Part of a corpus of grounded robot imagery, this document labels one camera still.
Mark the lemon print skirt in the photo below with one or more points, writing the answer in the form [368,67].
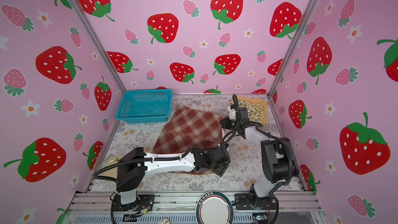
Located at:
[256,111]

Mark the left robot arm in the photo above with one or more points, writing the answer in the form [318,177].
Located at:
[137,164]

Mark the aluminium frame post left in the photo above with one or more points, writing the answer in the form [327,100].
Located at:
[90,31]

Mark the white chocolate drizzled donut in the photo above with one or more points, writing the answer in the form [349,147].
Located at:
[164,221]

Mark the aluminium frame post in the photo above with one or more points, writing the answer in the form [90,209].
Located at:
[306,17]
[90,31]

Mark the white plate green rim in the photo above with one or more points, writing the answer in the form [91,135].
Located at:
[213,207]

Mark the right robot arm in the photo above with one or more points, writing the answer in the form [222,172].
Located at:
[279,163]

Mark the yellow skirt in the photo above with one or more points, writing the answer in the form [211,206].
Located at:
[261,101]

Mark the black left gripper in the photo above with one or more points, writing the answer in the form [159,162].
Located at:
[223,167]

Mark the aluminium frame post right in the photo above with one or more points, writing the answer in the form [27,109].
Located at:
[306,17]

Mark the teal plastic basket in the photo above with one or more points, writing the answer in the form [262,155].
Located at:
[145,106]

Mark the red plaid skirt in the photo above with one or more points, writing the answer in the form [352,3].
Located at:
[190,128]

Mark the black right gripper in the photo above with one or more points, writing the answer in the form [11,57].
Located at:
[226,124]

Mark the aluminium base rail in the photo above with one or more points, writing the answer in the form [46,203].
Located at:
[292,207]

